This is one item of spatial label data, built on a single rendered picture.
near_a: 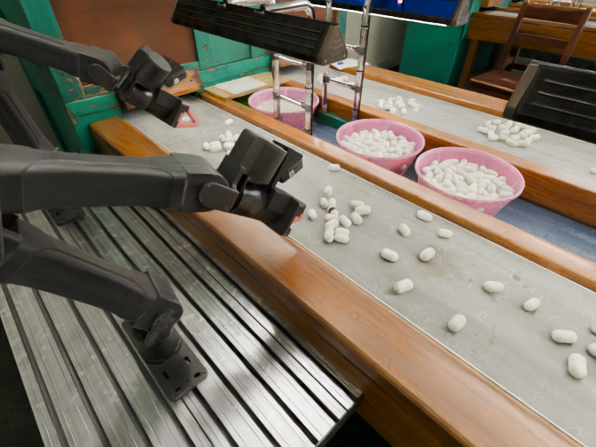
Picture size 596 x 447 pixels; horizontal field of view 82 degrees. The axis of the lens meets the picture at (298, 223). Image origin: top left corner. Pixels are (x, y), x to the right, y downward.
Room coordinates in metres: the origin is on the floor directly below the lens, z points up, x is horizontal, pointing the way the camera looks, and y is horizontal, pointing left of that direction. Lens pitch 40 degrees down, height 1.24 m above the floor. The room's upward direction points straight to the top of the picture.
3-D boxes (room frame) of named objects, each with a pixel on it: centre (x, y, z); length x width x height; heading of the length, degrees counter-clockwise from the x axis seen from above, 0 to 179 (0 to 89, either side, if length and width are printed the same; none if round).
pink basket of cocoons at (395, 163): (0.98, -0.25, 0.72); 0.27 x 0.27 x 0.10
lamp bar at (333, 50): (0.98, 0.14, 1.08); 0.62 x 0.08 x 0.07; 44
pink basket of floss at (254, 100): (1.30, 0.05, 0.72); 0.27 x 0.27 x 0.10
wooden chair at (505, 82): (2.49, -1.52, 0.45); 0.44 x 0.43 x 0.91; 39
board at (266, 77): (1.45, 0.21, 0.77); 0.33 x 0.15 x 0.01; 134
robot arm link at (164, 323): (0.34, 0.24, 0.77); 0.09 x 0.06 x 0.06; 35
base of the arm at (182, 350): (0.33, 0.24, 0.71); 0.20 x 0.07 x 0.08; 44
